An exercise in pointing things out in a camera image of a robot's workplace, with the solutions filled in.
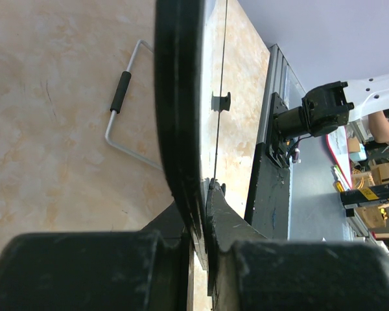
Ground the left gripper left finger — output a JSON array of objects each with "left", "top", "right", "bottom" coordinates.
[{"left": 0, "top": 204, "right": 194, "bottom": 310}]

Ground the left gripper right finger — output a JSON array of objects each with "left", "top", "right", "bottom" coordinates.
[{"left": 206, "top": 181, "right": 389, "bottom": 310}]

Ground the white whiteboard black frame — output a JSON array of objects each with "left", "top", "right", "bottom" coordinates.
[{"left": 153, "top": 0, "right": 228, "bottom": 270}]

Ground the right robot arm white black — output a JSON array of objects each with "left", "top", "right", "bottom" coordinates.
[{"left": 273, "top": 74, "right": 389, "bottom": 141}]

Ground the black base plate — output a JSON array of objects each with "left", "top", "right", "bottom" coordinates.
[{"left": 244, "top": 91, "right": 292, "bottom": 240}]

